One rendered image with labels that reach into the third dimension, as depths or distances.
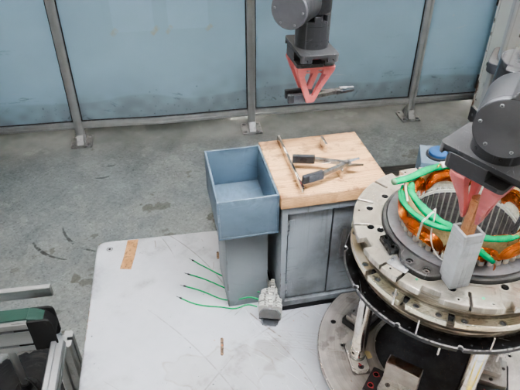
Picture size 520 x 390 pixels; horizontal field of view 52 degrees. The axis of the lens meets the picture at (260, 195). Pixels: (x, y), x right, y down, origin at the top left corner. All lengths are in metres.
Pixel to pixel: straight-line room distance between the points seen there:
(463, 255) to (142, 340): 0.62
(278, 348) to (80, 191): 1.99
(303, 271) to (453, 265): 0.40
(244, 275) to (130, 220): 1.60
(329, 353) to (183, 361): 0.27
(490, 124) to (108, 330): 0.82
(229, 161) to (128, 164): 1.99
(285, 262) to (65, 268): 1.56
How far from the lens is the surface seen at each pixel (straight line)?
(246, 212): 0.90
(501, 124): 0.50
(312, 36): 0.89
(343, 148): 1.03
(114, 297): 1.15
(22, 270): 2.49
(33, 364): 2.10
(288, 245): 0.98
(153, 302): 1.12
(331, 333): 1.03
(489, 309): 0.73
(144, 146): 3.14
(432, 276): 0.74
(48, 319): 1.19
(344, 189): 0.92
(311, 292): 1.08
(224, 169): 1.04
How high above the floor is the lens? 1.60
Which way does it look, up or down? 37 degrees down
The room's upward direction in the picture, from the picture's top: straight up
